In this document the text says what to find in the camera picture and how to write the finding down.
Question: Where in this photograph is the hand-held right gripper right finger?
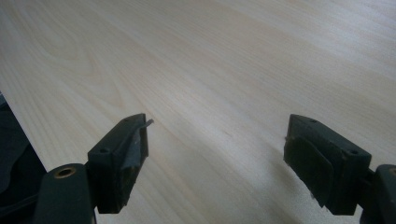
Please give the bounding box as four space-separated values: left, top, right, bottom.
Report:
283 113 374 217

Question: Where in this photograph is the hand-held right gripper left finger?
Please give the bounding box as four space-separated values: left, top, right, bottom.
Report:
87 113 155 216

